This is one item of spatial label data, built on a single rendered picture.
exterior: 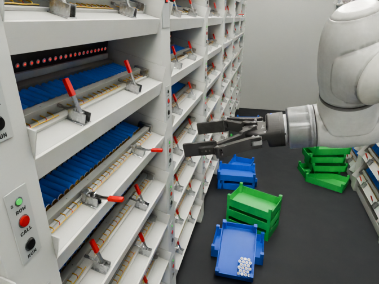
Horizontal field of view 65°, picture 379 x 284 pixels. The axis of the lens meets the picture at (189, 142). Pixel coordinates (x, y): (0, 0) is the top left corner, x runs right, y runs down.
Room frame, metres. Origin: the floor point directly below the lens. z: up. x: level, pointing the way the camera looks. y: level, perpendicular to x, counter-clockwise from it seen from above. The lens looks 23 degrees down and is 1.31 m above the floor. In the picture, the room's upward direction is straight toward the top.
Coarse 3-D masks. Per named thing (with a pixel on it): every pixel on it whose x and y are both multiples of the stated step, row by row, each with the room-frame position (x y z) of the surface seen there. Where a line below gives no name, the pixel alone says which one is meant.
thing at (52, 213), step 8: (144, 128) 0.96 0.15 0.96; (136, 136) 0.89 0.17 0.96; (128, 144) 0.82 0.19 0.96; (120, 152) 0.77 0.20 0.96; (112, 160) 0.72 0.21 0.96; (96, 168) 0.66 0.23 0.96; (104, 168) 0.67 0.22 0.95; (112, 168) 0.70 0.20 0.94; (88, 176) 0.62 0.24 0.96; (96, 176) 0.64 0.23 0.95; (104, 176) 0.66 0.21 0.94; (80, 184) 0.59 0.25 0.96; (88, 184) 0.60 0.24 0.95; (96, 184) 0.62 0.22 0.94; (72, 192) 0.56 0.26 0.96; (64, 200) 0.53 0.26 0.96; (72, 200) 0.54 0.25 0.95; (56, 208) 0.50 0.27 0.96; (64, 208) 0.52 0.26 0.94; (48, 216) 0.47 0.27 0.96; (56, 216) 0.49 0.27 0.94
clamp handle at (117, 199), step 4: (92, 196) 0.56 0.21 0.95; (96, 196) 0.56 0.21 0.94; (100, 196) 0.56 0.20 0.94; (104, 196) 0.56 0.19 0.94; (112, 196) 0.56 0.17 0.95; (116, 196) 0.56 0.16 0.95; (108, 200) 0.55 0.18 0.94; (112, 200) 0.55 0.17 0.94; (116, 200) 0.54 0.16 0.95; (120, 200) 0.54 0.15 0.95
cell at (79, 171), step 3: (63, 165) 0.66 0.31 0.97; (66, 165) 0.66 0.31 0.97; (69, 165) 0.66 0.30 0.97; (72, 165) 0.66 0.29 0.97; (69, 168) 0.65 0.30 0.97; (72, 168) 0.65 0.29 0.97; (75, 168) 0.65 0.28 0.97; (78, 168) 0.65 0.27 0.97; (75, 171) 0.65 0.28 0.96; (78, 171) 0.65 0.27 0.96; (81, 171) 0.65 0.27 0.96; (84, 171) 0.65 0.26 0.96; (87, 171) 0.65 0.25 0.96; (81, 174) 0.64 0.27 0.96; (84, 174) 0.64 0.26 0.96
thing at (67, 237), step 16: (160, 128) 0.99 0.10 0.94; (144, 144) 0.89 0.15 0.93; (160, 144) 0.96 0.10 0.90; (128, 160) 0.78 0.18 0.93; (144, 160) 0.81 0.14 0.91; (112, 176) 0.68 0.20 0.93; (128, 176) 0.70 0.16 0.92; (96, 192) 0.61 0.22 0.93; (112, 192) 0.62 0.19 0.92; (80, 208) 0.54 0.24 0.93; (96, 208) 0.55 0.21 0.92; (64, 224) 0.49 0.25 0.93; (80, 224) 0.50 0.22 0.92; (96, 224) 0.55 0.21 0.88; (64, 240) 0.45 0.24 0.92; (80, 240) 0.48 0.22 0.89; (64, 256) 0.43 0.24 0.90
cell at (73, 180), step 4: (52, 172) 0.62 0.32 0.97; (56, 172) 0.62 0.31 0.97; (60, 172) 0.62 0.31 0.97; (56, 176) 0.61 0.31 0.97; (60, 176) 0.61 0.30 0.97; (64, 176) 0.61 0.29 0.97; (68, 176) 0.61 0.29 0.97; (68, 180) 0.60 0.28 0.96; (72, 180) 0.60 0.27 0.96; (76, 180) 0.61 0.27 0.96
